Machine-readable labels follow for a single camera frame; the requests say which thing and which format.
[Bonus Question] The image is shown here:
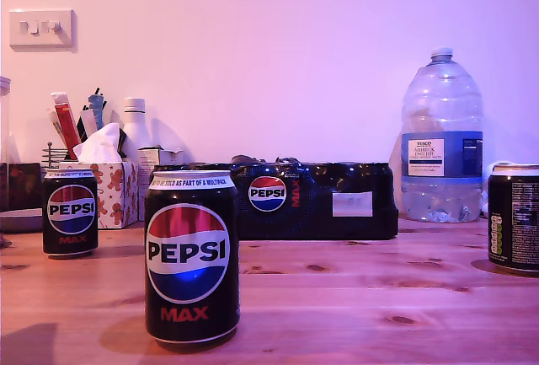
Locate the black Pepsi Max can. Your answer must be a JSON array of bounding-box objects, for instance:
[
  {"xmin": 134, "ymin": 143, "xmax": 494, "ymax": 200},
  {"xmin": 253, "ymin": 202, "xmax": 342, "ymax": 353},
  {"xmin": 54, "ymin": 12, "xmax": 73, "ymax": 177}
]
[
  {"xmin": 487, "ymin": 163, "xmax": 539, "ymax": 273},
  {"xmin": 144, "ymin": 169, "xmax": 241, "ymax": 343},
  {"xmin": 41, "ymin": 168, "xmax": 100, "ymax": 258}
]

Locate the black Pepsi Max multipack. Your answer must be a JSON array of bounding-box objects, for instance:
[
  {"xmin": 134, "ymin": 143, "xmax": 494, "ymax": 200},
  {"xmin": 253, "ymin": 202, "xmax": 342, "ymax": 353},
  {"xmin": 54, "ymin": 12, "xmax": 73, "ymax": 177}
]
[{"xmin": 152, "ymin": 154, "xmax": 400, "ymax": 240}]

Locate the small cardboard box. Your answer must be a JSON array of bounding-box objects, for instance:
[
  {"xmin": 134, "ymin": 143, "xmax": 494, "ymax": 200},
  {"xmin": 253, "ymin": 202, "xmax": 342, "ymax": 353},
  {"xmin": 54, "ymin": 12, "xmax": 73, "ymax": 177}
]
[{"xmin": 157, "ymin": 145, "xmax": 185, "ymax": 167}]

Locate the white printed carton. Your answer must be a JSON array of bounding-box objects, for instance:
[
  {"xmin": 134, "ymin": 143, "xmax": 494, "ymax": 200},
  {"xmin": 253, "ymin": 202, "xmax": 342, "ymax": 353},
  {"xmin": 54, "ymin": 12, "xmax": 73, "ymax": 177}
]
[{"xmin": 137, "ymin": 147, "xmax": 161, "ymax": 222}]

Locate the white bottle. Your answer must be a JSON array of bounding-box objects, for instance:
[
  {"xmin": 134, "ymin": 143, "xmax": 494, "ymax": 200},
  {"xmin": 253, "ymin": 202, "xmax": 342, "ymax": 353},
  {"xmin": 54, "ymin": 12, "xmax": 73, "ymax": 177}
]
[{"xmin": 121, "ymin": 97, "xmax": 153, "ymax": 162}]

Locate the gingerbread print tissue box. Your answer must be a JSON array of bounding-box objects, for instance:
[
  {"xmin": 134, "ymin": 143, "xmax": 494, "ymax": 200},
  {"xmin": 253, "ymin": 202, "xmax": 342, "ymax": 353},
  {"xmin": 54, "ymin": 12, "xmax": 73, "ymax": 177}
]
[{"xmin": 58, "ymin": 160, "xmax": 140, "ymax": 230}]

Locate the white tissue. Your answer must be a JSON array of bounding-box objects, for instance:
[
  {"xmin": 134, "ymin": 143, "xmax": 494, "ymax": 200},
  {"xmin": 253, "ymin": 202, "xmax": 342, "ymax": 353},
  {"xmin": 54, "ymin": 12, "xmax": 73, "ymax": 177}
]
[{"xmin": 73, "ymin": 122, "xmax": 124, "ymax": 163}]

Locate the large clear water bottle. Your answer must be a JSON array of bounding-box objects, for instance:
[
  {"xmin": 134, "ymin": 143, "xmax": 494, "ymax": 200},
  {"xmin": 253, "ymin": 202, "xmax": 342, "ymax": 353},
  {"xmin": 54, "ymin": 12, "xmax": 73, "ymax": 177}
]
[{"xmin": 399, "ymin": 47, "xmax": 484, "ymax": 223}]

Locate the blue sachet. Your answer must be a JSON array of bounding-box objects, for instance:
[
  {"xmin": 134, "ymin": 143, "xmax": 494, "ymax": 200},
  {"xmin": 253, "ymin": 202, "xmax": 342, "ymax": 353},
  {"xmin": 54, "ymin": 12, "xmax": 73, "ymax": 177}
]
[{"xmin": 87, "ymin": 88, "xmax": 107, "ymax": 128}]

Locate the white sachet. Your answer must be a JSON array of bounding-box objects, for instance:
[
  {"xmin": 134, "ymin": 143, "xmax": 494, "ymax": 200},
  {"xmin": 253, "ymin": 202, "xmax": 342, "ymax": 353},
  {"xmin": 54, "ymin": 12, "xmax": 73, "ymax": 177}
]
[{"xmin": 78, "ymin": 105, "xmax": 100, "ymax": 141}]

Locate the beige sachet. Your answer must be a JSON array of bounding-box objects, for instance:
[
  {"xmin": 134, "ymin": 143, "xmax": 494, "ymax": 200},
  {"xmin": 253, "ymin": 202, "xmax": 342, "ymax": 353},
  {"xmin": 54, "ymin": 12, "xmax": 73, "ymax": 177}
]
[{"xmin": 46, "ymin": 107, "xmax": 68, "ymax": 147}]

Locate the dark wooden box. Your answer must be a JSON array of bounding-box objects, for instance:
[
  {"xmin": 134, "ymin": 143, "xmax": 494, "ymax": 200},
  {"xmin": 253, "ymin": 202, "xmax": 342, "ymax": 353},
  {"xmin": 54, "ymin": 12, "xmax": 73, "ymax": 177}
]
[{"xmin": 7, "ymin": 162, "xmax": 43, "ymax": 211}]

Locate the wire sachet holder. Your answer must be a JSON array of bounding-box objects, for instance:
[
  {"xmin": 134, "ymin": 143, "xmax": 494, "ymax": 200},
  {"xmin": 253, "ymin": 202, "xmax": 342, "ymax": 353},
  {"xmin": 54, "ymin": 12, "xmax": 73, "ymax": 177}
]
[{"xmin": 40, "ymin": 141, "xmax": 81, "ymax": 172}]

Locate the white wall switch plate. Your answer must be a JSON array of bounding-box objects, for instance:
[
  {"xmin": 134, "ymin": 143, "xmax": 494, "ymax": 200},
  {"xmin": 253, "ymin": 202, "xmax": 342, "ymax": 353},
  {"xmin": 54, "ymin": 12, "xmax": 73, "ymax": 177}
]
[{"xmin": 8, "ymin": 8, "xmax": 77, "ymax": 52}]

